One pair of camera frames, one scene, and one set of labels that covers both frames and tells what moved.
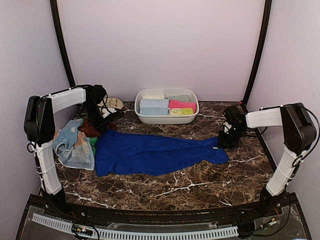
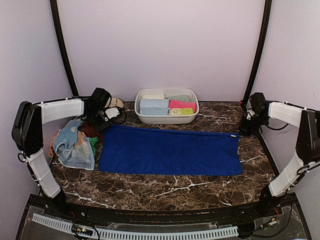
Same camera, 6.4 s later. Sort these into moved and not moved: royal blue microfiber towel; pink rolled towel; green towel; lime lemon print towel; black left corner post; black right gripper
Moved: black right gripper; royal blue microfiber towel
Not moved: green towel; pink rolled towel; lime lemon print towel; black left corner post
